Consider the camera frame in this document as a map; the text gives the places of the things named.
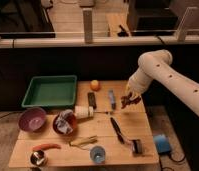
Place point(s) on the white slanted bracket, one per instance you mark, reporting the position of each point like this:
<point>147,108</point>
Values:
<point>185,22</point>

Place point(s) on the green plastic tray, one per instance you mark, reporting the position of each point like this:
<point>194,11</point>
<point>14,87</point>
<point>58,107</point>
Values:
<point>51,91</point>

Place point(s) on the yellow banana peel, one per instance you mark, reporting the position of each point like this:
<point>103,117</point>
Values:
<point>80,142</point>

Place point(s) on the dark red grape bunch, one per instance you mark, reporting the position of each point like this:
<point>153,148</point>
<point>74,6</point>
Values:
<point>126,100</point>

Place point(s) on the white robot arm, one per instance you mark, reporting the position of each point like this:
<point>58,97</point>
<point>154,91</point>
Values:
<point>156,65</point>

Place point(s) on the crumpled white paper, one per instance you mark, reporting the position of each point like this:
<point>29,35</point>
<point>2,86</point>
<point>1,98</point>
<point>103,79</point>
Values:
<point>65,122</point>

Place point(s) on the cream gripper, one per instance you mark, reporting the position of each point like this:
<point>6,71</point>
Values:
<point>130,93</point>

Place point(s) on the black object on shelf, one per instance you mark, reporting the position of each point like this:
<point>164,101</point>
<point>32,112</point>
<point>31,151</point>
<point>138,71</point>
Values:
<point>122,32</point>

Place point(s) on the orange carrot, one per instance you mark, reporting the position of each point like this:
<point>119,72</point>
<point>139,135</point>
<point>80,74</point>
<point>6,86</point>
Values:
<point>46,146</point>

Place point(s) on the orange fruit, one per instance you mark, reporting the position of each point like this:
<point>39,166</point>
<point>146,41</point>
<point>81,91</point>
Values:
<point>95,85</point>

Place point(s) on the white horizontal rail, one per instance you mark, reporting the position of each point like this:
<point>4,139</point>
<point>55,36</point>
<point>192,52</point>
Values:
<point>99,41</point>

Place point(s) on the grey upright post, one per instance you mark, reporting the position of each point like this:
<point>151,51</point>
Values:
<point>87,21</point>

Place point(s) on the purple bowl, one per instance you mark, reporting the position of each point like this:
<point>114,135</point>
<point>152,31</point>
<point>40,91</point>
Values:
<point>32,119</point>

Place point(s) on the metal cup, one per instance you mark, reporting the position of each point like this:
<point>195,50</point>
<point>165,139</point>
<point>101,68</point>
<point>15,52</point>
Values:
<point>38,158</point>

